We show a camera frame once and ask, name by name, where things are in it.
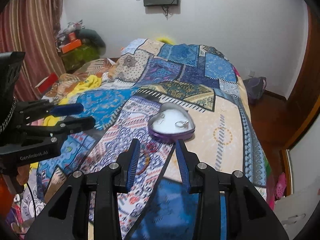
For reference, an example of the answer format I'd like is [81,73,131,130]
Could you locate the brown wooden door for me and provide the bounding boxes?
[277,8,319,150]

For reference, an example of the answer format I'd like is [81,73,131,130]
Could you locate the red flat box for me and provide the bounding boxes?
[35,73,59,94]

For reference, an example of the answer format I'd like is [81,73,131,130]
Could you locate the orange box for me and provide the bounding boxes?
[61,39,82,54]

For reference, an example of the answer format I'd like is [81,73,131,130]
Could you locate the patchwork patterned bedspread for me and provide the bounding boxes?
[24,38,267,240]

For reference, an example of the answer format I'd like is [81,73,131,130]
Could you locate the purple bag on floor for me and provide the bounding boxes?
[243,76,266,105]

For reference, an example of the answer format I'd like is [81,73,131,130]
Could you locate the purple heart-shaped tin box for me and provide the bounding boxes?
[148,102,195,144]

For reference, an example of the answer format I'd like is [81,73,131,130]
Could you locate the striped pink curtain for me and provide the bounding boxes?
[1,0,65,101]

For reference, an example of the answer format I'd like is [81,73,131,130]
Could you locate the silver charm earring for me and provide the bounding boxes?
[175,120,189,130]

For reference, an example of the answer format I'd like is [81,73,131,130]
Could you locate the red gold woven bracelet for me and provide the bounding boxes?
[123,143,160,176]

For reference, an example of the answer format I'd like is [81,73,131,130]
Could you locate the pink slipper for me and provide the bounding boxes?
[274,172,287,199]

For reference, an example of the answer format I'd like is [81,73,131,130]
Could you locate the yellow blanket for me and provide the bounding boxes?
[30,71,103,128]

